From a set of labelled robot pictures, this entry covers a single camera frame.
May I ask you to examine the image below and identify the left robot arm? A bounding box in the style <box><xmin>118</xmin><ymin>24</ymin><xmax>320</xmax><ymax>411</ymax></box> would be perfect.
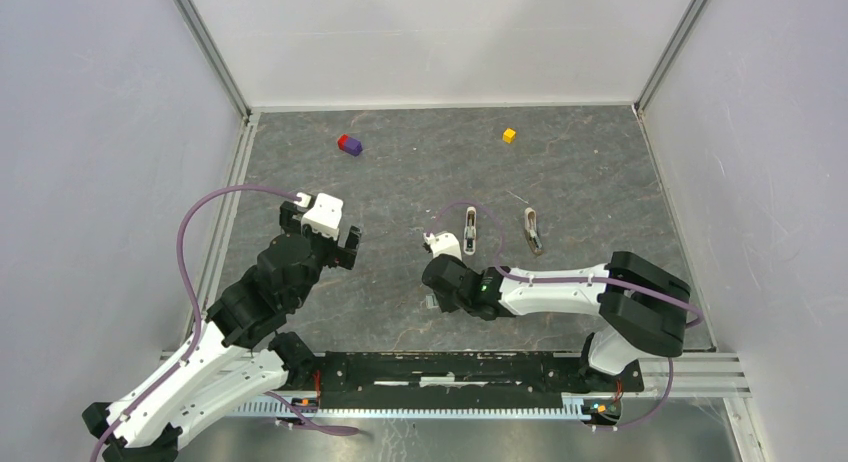
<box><xmin>82</xmin><ymin>227</ymin><xmax>361</xmax><ymax>461</ymax></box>

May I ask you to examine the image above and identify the red and purple block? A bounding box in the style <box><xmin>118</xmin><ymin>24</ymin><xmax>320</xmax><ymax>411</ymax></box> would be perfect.
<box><xmin>337</xmin><ymin>134</ymin><xmax>363</xmax><ymax>157</ymax></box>

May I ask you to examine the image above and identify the yellow cube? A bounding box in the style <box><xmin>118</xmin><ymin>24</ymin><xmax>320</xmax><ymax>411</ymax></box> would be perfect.
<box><xmin>502</xmin><ymin>128</ymin><xmax>517</xmax><ymax>144</ymax></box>

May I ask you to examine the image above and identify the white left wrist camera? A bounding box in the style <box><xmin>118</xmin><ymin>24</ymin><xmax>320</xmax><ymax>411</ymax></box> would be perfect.
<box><xmin>295</xmin><ymin>192</ymin><xmax>344</xmax><ymax>241</ymax></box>

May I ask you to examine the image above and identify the staple tray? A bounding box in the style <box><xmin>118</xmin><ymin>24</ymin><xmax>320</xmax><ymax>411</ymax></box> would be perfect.
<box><xmin>425</xmin><ymin>294</ymin><xmax>439</xmax><ymax>309</ymax></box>

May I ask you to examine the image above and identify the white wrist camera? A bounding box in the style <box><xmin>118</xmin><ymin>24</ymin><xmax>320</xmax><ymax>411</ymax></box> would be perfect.
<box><xmin>295</xmin><ymin>192</ymin><xmax>344</xmax><ymax>241</ymax></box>
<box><xmin>424</xmin><ymin>231</ymin><xmax>463</xmax><ymax>261</ymax></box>

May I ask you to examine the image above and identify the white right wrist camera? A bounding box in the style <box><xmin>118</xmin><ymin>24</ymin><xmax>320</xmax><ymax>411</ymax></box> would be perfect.
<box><xmin>424</xmin><ymin>231</ymin><xmax>463</xmax><ymax>261</ymax></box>

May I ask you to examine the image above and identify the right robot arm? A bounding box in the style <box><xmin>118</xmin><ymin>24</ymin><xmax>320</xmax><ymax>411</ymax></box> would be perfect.
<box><xmin>422</xmin><ymin>251</ymin><xmax>691</xmax><ymax>390</ymax></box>

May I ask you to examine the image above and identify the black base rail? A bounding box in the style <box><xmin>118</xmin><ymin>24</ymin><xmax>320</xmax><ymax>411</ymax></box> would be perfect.
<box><xmin>284</xmin><ymin>351</ymin><xmax>645</xmax><ymax>410</ymax></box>

